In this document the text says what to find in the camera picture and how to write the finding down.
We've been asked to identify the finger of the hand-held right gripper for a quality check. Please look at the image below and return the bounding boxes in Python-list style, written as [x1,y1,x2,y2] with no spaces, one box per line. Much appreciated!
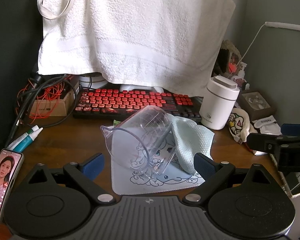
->
[281,123,300,137]
[247,132,300,154]

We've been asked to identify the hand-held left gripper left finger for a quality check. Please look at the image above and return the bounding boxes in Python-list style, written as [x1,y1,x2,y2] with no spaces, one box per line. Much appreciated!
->
[22,152,115,204]

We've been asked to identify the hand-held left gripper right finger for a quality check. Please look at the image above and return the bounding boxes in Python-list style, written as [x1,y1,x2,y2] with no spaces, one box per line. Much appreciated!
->
[182,152,275,204]

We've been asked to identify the light blue waffle cloth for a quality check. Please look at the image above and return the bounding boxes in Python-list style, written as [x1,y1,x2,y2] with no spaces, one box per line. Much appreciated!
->
[169,117,215,175]

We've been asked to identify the clear plastic measuring cup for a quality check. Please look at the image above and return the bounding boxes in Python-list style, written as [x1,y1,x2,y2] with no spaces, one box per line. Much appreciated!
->
[100,105,177,179]

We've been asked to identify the white folded socks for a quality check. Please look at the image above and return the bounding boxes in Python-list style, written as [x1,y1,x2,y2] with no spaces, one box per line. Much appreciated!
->
[251,115,283,136]

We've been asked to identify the smartphone in clear case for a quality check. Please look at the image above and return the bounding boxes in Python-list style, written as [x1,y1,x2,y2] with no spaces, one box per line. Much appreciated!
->
[270,152,300,198]

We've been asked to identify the brown gift box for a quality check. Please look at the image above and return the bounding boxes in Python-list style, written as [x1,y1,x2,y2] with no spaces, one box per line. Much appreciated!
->
[237,89,277,122]

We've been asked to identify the cartoon plush pouch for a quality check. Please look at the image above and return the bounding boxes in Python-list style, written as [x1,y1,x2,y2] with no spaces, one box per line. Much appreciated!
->
[227,107,252,144]

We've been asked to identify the cartoon printed mouse mat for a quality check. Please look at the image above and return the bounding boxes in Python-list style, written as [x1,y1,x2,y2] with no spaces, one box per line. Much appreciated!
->
[110,130,207,196]

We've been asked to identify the white cylindrical humidifier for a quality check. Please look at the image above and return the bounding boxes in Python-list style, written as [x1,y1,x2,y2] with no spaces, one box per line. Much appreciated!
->
[199,75,240,130]

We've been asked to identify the black keyboard red keys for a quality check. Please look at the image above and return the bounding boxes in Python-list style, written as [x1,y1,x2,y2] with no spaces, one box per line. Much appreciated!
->
[72,88,203,124]

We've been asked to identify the cardboard box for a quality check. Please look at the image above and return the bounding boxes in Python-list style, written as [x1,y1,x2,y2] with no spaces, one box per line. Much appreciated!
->
[29,90,75,117]

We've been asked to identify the teal tube white cap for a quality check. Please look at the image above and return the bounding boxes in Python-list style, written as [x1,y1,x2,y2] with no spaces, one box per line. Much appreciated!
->
[15,127,44,152]

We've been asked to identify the white pump bottle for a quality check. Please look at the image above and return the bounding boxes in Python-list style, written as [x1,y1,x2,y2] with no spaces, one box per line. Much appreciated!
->
[236,62,248,80]

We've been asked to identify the white monitor stand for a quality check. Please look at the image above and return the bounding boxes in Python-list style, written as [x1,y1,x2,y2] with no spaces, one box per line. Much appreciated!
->
[119,84,165,93]

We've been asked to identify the white round device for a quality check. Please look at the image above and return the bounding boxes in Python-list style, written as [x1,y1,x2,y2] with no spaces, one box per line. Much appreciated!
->
[79,73,108,90]

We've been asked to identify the smartphone with lit screen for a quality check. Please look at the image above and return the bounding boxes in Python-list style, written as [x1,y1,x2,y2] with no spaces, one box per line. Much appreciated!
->
[0,149,24,223]

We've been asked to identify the black computer tower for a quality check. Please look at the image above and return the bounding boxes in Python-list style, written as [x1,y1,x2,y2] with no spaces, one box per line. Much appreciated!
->
[0,0,44,148]

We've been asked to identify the white terry towel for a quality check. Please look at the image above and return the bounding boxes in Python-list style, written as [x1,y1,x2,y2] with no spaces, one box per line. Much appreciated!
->
[37,0,237,98]

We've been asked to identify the orange cable bundle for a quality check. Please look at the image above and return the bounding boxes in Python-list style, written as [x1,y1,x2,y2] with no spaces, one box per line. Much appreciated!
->
[16,76,73,120]

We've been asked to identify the black cable bundle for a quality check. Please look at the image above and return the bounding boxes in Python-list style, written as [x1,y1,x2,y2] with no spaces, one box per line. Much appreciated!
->
[5,66,78,148]

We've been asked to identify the white charging cable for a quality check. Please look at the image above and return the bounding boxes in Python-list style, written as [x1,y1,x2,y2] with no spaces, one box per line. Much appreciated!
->
[229,22,300,77]

